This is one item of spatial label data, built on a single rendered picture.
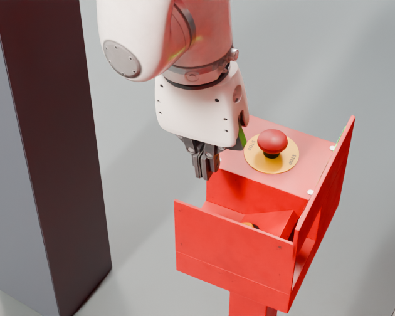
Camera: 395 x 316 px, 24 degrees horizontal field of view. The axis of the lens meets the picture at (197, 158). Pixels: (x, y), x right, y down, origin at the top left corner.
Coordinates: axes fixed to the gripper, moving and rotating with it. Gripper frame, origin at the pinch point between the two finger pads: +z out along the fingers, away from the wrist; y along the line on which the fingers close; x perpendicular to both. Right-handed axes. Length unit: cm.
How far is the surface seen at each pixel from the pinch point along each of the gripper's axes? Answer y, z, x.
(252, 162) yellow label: -2.9, 6.4, -7.2
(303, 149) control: -8.0, 7.0, -12.1
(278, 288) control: -11.2, 14.1, 5.0
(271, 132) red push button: -4.2, 3.7, -10.5
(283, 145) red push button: -6.3, 4.1, -9.4
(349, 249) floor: -3, 85, -56
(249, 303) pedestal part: -3.7, 31.4, -2.0
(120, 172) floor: 54, 80, -54
